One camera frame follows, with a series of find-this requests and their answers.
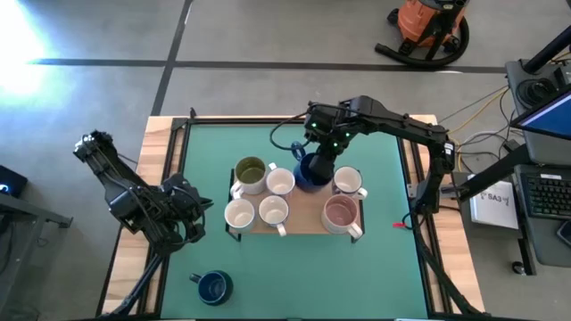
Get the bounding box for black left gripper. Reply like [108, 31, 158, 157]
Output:
[167, 189, 214, 242]

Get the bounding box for dark blue mug light-blue handle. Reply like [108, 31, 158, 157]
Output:
[290, 141, 335, 193]

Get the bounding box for white mug blue flowers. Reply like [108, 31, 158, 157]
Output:
[332, 165, 369, 201]

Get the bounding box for green patterned white mug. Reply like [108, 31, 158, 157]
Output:
[223, 198, 256, 234]

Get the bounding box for red lattice patterned mug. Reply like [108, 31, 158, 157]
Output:
[266, 161, 296, 200]

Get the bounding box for white lettered mug pink interior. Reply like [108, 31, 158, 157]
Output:
[320, 193, 364, 240]

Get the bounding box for white mug olive interior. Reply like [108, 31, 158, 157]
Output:
[229, 155, 269, 201]

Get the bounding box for plain white mug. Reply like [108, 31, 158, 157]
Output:
[258, 194, 290, 237]

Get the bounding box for dark blue mug black handle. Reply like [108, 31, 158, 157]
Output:
[189, 269, 234, 307]

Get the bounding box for wooden shelf riser black legs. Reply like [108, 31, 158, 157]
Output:
[227, 168, 366, 244]

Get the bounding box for green table mat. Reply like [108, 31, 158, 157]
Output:
[159, 122, 429, 320]

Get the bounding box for grey metal stand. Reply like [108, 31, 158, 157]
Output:
[0, 191, 75, 313]

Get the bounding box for orange shop vacuum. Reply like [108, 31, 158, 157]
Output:
[386, 0, 468, 50]

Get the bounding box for white booklet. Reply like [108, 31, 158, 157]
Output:
[468, 180, 521, 231]

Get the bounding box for black box blue light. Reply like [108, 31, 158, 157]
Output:
[0, 164, 29, 200]

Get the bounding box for black round device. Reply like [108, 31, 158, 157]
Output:
[516, 76, 557, 108]

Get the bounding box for black keyboard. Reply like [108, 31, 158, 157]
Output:
[519, 171, 571, 219]

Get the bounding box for monitor with blue screen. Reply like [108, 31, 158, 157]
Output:
[509, 84, 571, 166]

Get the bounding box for grey equipment cart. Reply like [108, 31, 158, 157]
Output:
[503, 57, 571, 268]

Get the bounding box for black phone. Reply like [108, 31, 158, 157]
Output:
[556, 220, 571, 249]

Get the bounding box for black pole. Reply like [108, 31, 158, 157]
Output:
[522, 26, 571, 75]

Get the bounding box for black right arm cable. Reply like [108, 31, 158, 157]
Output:
[269, 116, 310, 152]

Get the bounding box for black aluminium table frame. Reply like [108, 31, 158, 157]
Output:
[95, 106, 492, 321]

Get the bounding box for black vacuum hose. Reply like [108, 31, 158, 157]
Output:
[374, 16, 470, 69]

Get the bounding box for grey floor cable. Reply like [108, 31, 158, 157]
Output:
[439, 85, 508, 125]

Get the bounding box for yellow cable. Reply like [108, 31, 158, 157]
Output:
[448, 86, 509, 135]

